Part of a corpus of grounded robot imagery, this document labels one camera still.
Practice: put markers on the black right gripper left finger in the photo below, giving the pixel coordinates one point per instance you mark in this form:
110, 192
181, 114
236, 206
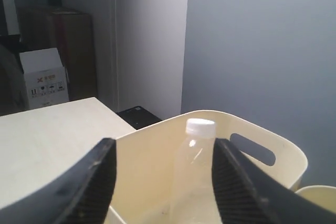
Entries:
80, 195

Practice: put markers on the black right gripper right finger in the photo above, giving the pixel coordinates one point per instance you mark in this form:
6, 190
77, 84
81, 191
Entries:
245, 194

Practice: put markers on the clear plastic bottle white cap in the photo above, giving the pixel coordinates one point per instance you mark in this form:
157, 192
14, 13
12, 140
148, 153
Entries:
193, 161

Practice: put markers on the left cream plastic bin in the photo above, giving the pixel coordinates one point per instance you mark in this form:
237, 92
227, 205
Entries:
145, 161

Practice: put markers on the cream plastic bin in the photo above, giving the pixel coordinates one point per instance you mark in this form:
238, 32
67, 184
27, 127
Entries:
145, 161
321, 195

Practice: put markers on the middle cream plastic bin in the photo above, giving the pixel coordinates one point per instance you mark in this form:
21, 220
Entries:
321, 195

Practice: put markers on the black box on floor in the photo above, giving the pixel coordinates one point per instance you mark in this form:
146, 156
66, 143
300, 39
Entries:
138, 117

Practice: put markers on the white cardboard box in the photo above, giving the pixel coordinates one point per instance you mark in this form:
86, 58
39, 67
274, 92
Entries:
45, 78

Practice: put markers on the brown cardboard box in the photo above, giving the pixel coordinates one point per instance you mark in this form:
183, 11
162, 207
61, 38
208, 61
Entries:
70, 31

